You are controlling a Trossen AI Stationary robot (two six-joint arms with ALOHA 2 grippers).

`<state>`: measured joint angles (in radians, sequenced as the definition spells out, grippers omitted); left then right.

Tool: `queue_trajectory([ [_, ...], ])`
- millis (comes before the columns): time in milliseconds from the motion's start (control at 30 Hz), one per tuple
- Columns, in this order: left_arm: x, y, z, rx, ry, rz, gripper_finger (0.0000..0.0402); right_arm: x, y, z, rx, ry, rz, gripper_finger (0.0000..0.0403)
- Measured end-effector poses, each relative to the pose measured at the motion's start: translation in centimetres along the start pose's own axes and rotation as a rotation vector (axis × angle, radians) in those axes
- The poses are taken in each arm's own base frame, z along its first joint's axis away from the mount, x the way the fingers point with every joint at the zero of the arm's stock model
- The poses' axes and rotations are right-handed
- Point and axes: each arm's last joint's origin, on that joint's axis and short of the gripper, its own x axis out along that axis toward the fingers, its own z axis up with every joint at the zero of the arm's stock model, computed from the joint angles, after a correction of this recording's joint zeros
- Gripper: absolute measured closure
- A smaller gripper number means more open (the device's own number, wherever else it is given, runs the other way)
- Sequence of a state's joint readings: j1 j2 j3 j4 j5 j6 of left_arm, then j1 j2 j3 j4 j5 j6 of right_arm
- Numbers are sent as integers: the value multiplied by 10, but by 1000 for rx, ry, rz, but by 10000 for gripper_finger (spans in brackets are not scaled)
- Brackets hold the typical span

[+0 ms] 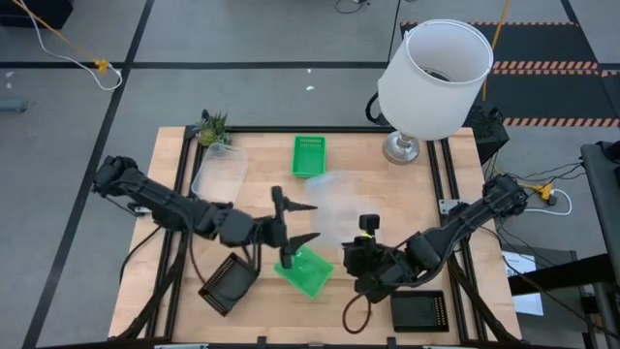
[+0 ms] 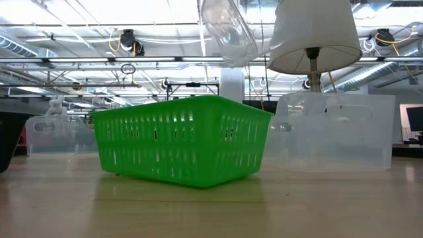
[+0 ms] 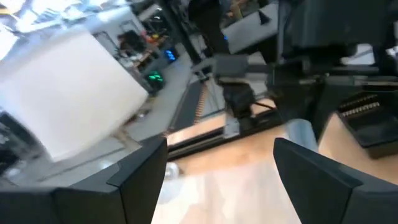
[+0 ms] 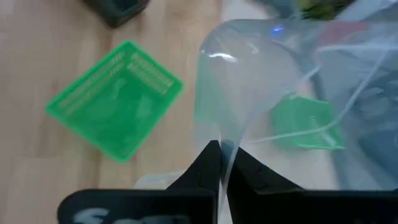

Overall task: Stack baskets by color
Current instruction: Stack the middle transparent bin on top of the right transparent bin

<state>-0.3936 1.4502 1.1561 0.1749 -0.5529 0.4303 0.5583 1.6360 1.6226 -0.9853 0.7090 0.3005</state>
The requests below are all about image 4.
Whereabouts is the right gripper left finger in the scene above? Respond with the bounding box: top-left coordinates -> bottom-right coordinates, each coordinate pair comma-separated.
57,140 -> 222,224

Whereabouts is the green plastic slotted basket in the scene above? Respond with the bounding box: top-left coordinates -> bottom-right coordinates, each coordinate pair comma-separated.
45,40 -> 185,164
270,95 -> 346,151

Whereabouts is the black plastic slotted basket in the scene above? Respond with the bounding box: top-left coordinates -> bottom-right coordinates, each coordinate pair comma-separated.
82,0 -> 150,29

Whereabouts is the clear plastic basket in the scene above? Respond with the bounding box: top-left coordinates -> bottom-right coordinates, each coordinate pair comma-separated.
133,17 -> 398,191

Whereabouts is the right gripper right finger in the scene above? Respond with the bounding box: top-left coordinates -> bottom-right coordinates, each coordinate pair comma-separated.
222,140 -> 398,224

